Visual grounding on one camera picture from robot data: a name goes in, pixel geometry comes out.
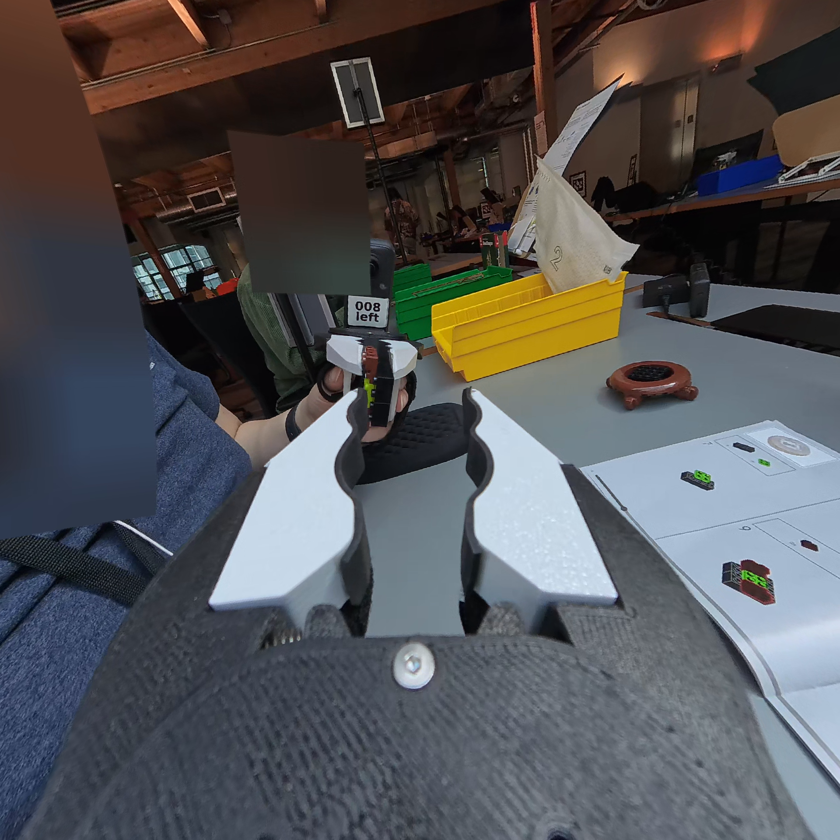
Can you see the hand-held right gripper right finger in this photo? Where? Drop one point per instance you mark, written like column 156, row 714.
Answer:
column 538, row 525

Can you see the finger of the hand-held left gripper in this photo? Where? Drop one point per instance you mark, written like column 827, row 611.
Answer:
column 403, row 367
column 342, row 358

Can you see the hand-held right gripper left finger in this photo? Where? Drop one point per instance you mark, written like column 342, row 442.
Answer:
column 289, row 525

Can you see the brown black green brick assembly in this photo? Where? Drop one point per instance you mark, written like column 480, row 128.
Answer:
column 377, row 394

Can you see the person's left forearm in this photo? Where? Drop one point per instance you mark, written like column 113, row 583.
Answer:
column 262, row 433

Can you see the person's left hand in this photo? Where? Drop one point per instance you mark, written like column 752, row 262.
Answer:
column 333, row 380

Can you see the small green plastic bin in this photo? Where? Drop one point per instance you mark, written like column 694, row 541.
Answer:
column 410, row 275

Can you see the grey metal cabinet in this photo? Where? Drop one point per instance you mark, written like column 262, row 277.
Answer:
column 312, row 315

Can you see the large green plastic bin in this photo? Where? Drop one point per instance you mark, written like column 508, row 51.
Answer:
column 453, row 292

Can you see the black quilted armrest pad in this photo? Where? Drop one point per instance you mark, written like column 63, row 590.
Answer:
column 420, row 439

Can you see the dark green and red box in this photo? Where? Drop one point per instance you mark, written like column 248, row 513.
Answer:
column 494, row 249

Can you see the yellow plastic bin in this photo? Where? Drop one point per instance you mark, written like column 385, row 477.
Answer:
column 525, row 334

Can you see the LED panel light with stand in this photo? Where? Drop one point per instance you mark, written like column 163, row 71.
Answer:
column 358, row 92

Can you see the round brown brick base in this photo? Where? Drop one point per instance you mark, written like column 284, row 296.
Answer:
column 649, row 384

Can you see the brick building instruction booklet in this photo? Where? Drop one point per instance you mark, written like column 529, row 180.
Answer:
column 722, row 525

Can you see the paned window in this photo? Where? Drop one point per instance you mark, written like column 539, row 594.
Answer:
column 174, row 269

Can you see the white paper bag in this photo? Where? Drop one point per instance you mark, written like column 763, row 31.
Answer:
column 571, row 229

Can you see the thin wooden stick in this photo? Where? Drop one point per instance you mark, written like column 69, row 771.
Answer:
column 679, row 319

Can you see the printed paper sheet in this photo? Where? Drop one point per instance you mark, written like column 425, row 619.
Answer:
column 584, row 118

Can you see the black power adapter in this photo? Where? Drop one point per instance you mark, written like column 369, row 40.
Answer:
column 666, row 291

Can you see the black upright device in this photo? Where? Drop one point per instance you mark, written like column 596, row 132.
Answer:
column 699, row 292

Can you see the black flat panel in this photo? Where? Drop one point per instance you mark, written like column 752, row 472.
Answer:
column 781, row 328

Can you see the blue plastic bin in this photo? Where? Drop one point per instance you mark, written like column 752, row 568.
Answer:
column 741, row 176

